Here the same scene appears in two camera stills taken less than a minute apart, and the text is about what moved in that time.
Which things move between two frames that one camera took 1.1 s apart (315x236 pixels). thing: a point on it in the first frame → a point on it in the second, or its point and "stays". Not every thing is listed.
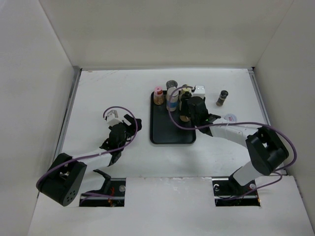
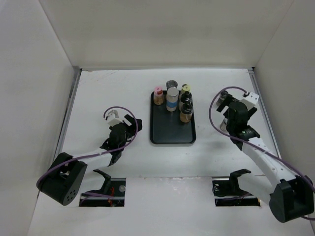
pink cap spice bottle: [158, 95] stays
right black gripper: [204, 99] → [228, 100]
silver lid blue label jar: [174, 99] stays
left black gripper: [132, 128] stays
